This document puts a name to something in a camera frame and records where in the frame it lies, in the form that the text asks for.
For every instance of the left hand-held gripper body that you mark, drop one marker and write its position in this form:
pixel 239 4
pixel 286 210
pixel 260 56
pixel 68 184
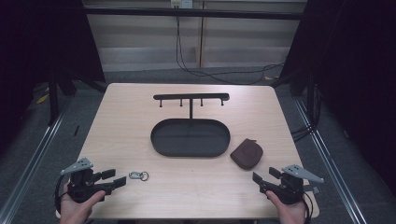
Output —
pixel 81 186

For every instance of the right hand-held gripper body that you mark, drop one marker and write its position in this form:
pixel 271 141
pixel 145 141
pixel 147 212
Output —
pixel 288 189

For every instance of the brown leather pouch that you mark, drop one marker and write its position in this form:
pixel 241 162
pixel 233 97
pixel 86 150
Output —
pixel 247 154

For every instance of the black key rack with tray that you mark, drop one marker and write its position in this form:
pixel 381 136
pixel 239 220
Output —
pixel 190 138

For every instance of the person's right hand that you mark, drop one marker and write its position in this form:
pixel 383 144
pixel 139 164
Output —
pixel 288 213

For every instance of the person's left hand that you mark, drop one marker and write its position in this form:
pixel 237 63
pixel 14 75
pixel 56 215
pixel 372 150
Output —
pixel 76 210

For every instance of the grey tape strip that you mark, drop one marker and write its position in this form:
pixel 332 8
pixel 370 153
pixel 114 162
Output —
pixel 312 188

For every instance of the small black floor object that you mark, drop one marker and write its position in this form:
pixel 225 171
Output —
pixel 76 130

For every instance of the black metal stand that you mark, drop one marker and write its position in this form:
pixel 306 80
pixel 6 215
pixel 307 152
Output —
pixel 53 99

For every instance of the yellow tape piece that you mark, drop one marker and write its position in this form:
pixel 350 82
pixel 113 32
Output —
pixel 42 99

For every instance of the dark curtain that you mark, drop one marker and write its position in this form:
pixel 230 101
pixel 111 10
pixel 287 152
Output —
pixel 358 77
pixel 40 46

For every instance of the black horizontal metal bar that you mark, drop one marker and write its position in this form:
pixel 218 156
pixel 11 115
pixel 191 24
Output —
pixel 193 13

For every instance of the silver floor rail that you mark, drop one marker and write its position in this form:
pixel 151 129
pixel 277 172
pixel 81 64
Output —
pixel 31 165
pixel 330 168

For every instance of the white wall outlet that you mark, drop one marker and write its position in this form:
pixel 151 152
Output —
pixel 181 3

